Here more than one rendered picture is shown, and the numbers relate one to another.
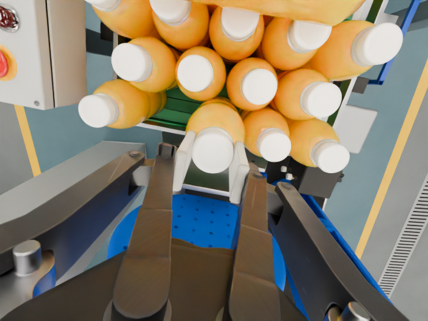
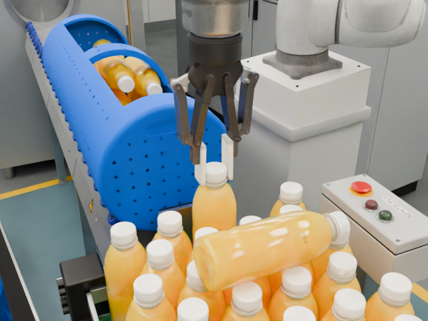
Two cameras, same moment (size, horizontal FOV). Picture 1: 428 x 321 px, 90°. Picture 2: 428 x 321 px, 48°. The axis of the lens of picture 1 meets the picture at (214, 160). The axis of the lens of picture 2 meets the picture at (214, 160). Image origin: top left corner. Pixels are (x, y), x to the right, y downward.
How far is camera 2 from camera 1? 0.64 m
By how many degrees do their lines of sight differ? 44
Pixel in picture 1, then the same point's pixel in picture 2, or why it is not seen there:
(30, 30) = (356, 208)
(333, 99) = (154, 249)
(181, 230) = (188, 172)
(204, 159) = (216, 164)
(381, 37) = (152, 284)
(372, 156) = not seen: outside the picture
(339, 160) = (118, 229)
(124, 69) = (291, 207)
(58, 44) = not seen: hidden behind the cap
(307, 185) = (91, 260)
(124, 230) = not seen: hidden behind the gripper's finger
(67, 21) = (356, 242)
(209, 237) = (164, 175)
